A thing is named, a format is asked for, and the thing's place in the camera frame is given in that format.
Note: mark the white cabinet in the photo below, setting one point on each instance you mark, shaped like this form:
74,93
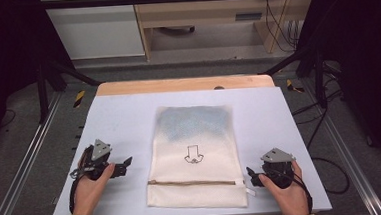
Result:
97,29

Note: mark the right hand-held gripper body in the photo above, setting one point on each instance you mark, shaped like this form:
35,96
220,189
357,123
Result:
277,169

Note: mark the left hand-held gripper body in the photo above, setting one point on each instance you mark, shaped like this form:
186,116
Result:
100,149

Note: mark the yellow black tape strip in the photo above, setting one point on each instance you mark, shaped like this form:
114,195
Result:
79,98
292,86

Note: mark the black curtain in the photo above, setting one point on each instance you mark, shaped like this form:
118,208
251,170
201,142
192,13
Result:
366,60
5,65

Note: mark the white foam board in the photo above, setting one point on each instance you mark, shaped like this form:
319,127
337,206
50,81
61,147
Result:
119,125

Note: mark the person's left hand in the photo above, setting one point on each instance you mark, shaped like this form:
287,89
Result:
91,193

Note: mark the wooden desk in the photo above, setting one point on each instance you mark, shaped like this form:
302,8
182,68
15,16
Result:
206,13

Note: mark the white mesh laundry bag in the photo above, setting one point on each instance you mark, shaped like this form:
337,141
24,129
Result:
195,160

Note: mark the person's right hand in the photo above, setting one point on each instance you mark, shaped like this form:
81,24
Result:
289,198

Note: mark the black metal stand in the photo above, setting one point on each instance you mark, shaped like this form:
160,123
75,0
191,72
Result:
319,79
43,96

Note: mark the aluminium rail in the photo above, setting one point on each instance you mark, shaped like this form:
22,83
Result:
348,151
22,168

